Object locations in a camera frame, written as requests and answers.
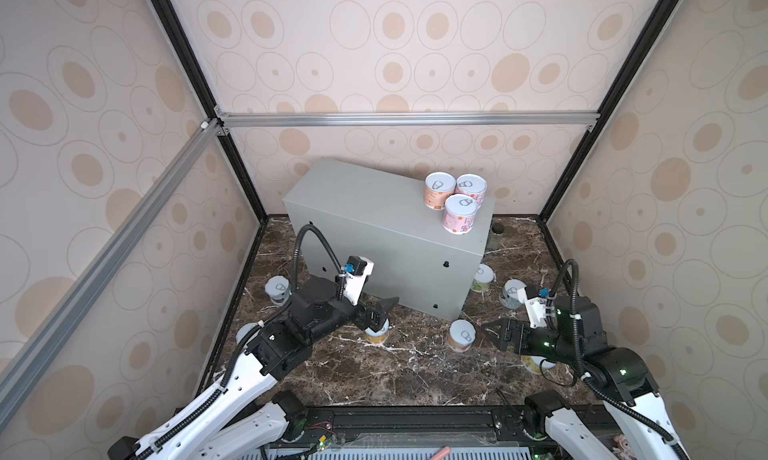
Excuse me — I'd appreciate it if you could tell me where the orange pink label can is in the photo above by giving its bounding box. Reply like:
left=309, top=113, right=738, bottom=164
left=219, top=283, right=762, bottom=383
left=423, top=172, right=456, bottom=211

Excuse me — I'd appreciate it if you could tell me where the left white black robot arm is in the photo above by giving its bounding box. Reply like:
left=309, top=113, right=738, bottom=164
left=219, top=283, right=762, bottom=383
left=108, top=277, right=399, bottom=459

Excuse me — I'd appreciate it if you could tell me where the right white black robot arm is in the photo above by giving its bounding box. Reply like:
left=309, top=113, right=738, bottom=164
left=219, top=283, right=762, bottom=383
left=481, top=295, right=688, bottom=459

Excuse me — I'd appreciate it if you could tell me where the yellow label can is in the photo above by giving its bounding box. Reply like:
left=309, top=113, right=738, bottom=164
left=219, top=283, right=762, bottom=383
left=364, top=320, right=390, bottom=345

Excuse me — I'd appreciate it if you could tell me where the teal flat can right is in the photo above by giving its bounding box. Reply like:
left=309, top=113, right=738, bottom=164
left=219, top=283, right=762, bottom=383
left=500, top=279, right=528, bottom=310

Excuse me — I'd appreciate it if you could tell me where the brown orange label can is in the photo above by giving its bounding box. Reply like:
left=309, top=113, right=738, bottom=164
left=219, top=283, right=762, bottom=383
left=446, top=320, right=476, bottom=352

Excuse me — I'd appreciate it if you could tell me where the teal label can left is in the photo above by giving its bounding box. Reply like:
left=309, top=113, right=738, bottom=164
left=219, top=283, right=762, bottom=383
left=264, top=276, right=290, bottom=306

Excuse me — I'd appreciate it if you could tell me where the yellow can front right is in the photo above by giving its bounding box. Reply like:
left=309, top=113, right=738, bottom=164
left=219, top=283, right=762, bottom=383
left=521, top=355, right=556, bottom=376

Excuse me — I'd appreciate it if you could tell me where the grey metal cabinet box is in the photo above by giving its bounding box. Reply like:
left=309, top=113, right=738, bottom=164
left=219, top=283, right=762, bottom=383
left=283, top=159, right=494, bottom=321

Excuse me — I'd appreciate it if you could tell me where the green label can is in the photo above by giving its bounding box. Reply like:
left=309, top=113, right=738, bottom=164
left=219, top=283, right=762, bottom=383
left=471, top=264, right=495, bottom=293

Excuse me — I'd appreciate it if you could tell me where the glass jar black lid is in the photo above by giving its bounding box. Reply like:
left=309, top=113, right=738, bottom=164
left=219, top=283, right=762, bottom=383
left=486, top=222, right=505, bottom=252

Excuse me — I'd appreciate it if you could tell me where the pink pen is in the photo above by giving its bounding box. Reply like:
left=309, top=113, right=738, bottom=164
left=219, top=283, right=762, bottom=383
left=429, top=447, right=451, bottom=460

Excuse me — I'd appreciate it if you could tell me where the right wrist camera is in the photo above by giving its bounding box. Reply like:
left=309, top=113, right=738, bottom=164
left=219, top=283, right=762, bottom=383
left=523, top=288, right=549, bottom=328

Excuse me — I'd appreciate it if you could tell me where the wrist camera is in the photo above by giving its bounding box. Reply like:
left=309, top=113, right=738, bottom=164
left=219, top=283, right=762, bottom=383
left=342, top=256, right=374, bottom=306
left=523, top=288, right=549, bottom=328

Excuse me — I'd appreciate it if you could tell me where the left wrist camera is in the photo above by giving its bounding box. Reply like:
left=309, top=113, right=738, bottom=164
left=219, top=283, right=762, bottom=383
left=342, top=256, right=374, bottom=306

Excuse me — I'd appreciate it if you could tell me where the horizontal aluminium rail back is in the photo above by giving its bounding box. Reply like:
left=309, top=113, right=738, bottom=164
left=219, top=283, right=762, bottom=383
left=221, top=111, right=600, bottom=128

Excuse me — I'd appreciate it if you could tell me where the diagonal aluminium rail left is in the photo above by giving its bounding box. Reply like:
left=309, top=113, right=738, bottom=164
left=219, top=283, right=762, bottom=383
left=1, top=118, right=223, bottom=428

